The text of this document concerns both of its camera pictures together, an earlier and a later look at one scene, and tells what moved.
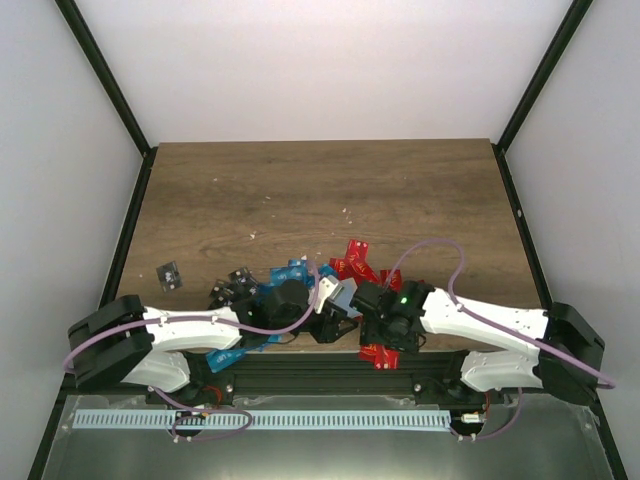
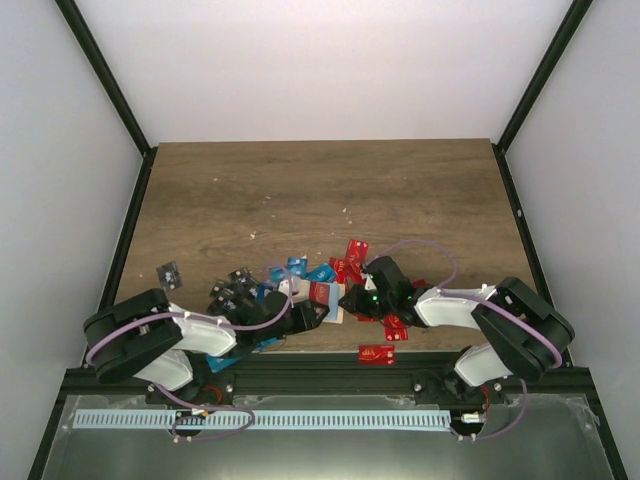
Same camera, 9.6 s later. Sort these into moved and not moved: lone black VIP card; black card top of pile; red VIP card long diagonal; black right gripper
Moved: black right gripper
Not moved: red VIP card long diagonal; lone black VIP card; black card top of pile
